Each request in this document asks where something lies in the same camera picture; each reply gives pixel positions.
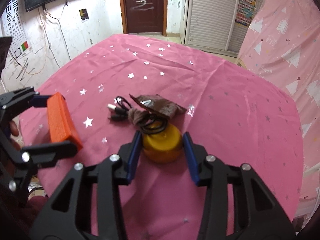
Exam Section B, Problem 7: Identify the brown foil wrapper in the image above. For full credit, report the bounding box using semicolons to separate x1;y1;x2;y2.
130;94;187;120

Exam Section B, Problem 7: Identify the colourful wall chart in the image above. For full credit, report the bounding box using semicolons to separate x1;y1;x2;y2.
235;0;257;27

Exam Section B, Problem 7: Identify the orange ribbed block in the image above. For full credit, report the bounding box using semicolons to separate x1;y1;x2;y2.
47;92;83;151

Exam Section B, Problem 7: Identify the black usb cable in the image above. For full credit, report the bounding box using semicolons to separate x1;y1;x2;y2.
107;96;169;135

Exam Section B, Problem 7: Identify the pink tree-print bed curtain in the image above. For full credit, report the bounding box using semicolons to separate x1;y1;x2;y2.
238;0;319;216

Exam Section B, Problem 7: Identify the pink star tablecloth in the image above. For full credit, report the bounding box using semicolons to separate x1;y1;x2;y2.
18;33;304;240

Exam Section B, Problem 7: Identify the amber yellow round jar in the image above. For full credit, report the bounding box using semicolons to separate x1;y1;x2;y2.
143;123;183;164

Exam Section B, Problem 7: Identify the white louvered wardrobe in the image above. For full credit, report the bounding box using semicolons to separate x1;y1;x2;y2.
180;0;264;56

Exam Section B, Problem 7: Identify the dark red door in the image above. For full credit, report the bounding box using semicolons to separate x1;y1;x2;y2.
120;0;168;36

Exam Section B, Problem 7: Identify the eye test chart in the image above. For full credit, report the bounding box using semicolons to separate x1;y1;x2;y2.
1;0;29;59

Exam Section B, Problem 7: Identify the brown cloth piece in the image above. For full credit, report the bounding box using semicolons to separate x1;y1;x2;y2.
127;108;151;127

